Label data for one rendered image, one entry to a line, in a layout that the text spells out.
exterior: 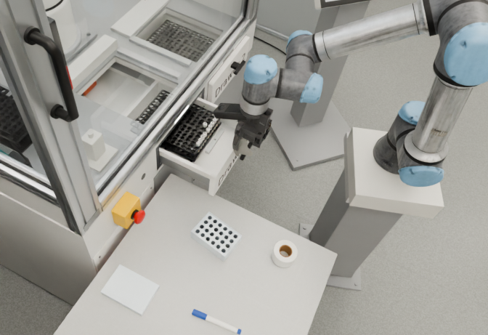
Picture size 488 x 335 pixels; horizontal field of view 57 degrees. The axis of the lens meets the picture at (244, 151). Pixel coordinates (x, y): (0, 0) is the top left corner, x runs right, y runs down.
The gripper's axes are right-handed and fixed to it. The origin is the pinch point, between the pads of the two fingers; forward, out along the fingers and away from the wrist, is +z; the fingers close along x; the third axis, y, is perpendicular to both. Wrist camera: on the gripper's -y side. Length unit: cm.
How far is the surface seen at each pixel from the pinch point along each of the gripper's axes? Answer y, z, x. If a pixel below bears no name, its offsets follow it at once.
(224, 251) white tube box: 9.7, 13.0, -26.6
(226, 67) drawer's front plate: -18.2, -1.8, 27.2
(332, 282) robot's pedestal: 51, 89, 17
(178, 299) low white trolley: 5.0, 14.3, -44.2
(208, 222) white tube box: 1.5, 10.9, -21.4
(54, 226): -29, -1, -47
